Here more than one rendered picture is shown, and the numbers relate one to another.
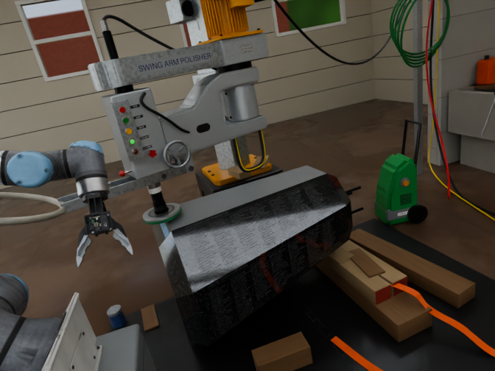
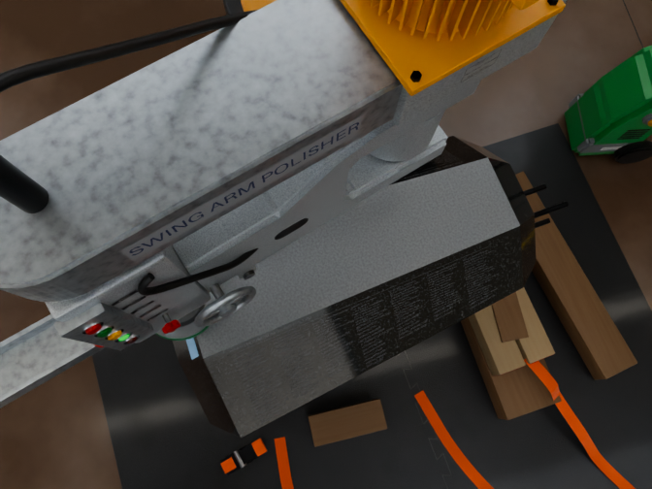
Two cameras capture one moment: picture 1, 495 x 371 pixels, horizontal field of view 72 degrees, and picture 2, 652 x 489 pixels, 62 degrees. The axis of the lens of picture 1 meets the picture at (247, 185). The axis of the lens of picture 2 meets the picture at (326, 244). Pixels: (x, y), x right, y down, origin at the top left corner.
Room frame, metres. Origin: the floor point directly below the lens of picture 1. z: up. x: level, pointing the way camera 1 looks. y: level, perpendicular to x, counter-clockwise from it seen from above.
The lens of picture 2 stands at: (1.51, 0.13, 2.42)
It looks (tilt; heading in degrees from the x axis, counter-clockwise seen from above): 75 degrees down; 354
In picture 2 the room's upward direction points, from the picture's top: 5 degrees clockwise
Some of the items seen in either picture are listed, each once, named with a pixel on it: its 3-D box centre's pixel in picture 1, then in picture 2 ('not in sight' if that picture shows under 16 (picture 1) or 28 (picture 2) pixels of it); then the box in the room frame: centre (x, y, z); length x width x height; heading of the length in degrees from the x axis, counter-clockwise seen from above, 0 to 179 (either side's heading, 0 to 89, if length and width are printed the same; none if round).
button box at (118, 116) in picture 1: (127, 131); (111, 327); (1.64, 0.51, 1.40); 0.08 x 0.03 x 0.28; 121
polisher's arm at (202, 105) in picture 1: (205, 119); (297, 177); (1.96, 0.16, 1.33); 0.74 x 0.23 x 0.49; 121
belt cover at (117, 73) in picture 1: (184, 64); (264, 108); (1.95, 0.20, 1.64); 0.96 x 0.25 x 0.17; 121
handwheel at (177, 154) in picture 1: (174, 153); (217, 293); (1.73, 0.34, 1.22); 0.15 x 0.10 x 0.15; 121
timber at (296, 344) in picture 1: (281, 356); (346, 421); (1.40, 0.00, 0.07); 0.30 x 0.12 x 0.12; 102
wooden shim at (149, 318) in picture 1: (149, 317); not in sight; (2.00, 0.88, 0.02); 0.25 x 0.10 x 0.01; 19
